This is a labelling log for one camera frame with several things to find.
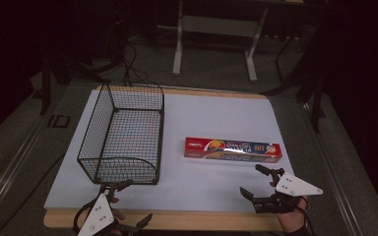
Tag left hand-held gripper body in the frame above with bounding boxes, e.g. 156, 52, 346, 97
77, 183, 139, 236

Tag black wire mesh basket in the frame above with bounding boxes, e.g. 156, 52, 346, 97
77, 82, 165, 186

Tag person's right hand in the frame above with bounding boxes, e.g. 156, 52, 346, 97
275, 198, 310, 236

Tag person's left hand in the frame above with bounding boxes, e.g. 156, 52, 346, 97
110, 196, 127, 221

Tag white metal desk frame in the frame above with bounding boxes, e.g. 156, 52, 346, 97
171, 0, 270, 84

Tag grey metal floor rail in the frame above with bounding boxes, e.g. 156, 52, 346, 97
301, 102, 367, 236
0, 111, 52, 227

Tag white table mat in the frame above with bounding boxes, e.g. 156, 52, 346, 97
43, 89, 295, 212

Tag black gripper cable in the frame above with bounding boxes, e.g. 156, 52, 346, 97
73, 199, 96, 234
301, 196, 314, 236

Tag black floor cables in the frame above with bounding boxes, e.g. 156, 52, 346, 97
92, 38, 151, 88

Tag black floor plate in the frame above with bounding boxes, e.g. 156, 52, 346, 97
46, 114, 71, 129

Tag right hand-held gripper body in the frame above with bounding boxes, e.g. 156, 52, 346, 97
252, 168, 324, 214

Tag thin black floor cable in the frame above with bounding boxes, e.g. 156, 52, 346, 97
0, 152, 67, 236

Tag long red foil box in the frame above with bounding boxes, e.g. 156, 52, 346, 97
183, 136, 284, 164

